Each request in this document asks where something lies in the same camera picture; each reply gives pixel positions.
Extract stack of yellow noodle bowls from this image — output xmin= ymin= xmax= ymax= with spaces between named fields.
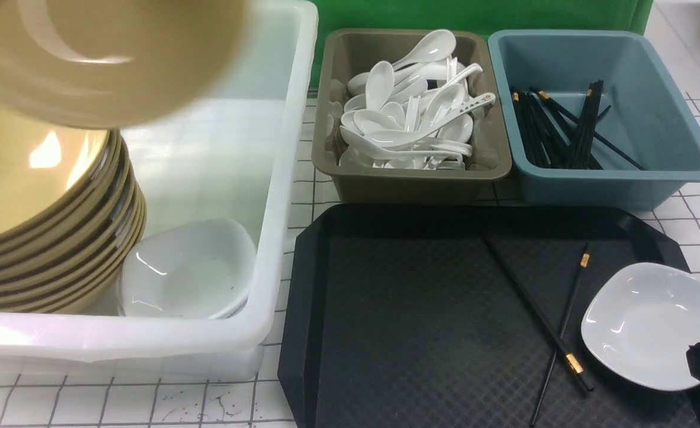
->
xmin=0 ymin=105 xmax=148 ymax=314

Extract bundle of black chopsticks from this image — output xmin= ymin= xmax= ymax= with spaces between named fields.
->
xmin=510 ymin=80 xmax=644 ymax=171

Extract blue plastic chopstick bin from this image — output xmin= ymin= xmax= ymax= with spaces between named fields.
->
xmin=488 ymin=29 xmax=700 ymax=212

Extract white ceramic soup spoon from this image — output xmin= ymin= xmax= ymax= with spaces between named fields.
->
xmin=392 ymin=29 xmax=456 ymax=71

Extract white dishes in tub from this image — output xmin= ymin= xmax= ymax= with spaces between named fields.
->
xmin=117 ymin=219 xmax=257 ymax=319

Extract white square dish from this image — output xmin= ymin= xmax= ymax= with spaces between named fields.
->
xmin=581 ymin=262 xmax=700 ymax=392

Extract black plastic serving tray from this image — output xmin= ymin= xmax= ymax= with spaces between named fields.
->
xmin=278 ymin=204 xmax=700 ymax=427

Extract yellow noodle bowl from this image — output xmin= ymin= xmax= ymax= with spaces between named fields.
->
xmin=0 ymin=1 xmax=252 ymax=129

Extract olive plastic spoon bin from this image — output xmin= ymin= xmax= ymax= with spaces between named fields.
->
xmin=311 ymin=28 xmax=512 ymax=204

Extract pile of white spoons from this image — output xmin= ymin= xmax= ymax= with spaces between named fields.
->
xmin=317 ymin=57 xmax=499 ymax=171

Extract large white plastic tub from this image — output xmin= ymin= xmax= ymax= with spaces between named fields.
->
xmin=0 ymin=1 xmax=319 ymax=382

